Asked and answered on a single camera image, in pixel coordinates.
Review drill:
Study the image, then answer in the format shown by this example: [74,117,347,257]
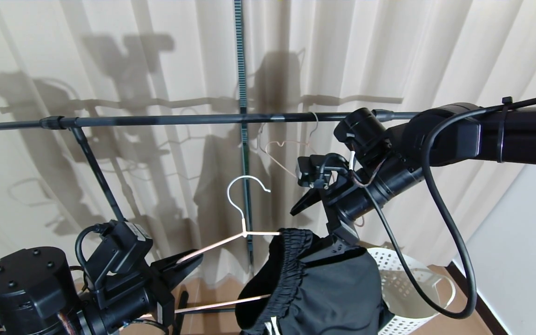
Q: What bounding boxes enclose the white laundry basket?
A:
[366,247,457,335]

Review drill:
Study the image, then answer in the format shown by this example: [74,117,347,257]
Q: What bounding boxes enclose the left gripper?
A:
[81,262,178,335]

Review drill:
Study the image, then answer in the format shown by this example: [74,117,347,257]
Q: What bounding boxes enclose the pink clothes hanger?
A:
[175,176,281,315]
[258,112,320,181]

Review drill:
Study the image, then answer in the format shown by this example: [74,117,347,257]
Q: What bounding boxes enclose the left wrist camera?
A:
[75,220,153,298]

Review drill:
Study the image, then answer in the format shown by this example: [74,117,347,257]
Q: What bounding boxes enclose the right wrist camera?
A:
[297,154,350,190]

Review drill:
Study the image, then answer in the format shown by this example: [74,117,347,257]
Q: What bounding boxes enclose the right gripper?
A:
[290,163,425,246]

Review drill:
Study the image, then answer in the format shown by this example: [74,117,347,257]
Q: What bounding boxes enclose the black clothes rack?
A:
[0,109,420,335]

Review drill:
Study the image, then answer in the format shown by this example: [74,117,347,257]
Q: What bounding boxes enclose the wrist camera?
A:
[75,220,153,298]
[297,154,350,190]

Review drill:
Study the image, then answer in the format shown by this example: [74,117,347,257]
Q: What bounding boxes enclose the black shorts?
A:
[235,228,394,335]

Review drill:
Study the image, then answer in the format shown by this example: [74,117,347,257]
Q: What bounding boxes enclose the beige curtain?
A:
[0,0,536,285]

